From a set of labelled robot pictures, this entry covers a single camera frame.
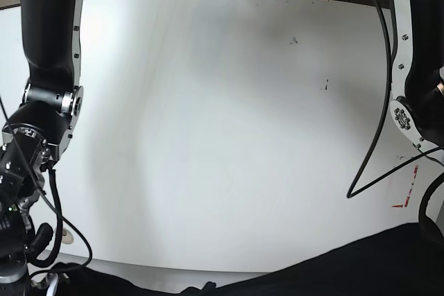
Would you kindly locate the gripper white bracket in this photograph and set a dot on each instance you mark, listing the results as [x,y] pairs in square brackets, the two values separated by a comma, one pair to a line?
[50,285]

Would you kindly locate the black t-shirt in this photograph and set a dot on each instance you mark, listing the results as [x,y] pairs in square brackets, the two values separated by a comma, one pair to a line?
[404,260]

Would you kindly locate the left table grommet hole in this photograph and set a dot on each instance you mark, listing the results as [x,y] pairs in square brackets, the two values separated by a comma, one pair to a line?
[67,237]

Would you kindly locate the red tape marking rectangle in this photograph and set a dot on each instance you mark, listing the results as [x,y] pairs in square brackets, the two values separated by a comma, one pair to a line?
[401,186]

